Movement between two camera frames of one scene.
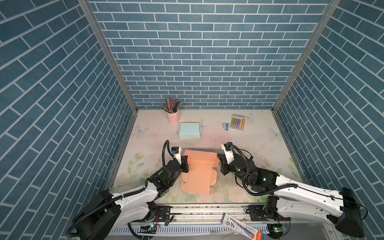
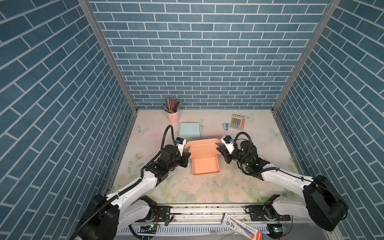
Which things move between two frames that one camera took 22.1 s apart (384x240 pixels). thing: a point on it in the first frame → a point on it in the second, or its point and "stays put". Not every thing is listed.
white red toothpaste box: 242,228 stays put
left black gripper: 184,163 → 185,158
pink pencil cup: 173,117 stays put
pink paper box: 201,175 → 203,153
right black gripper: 224,164 → 225,150
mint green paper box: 189,129 stays put
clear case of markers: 238,122 stays put
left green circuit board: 149,229 stays put
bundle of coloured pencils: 171,105 stays put
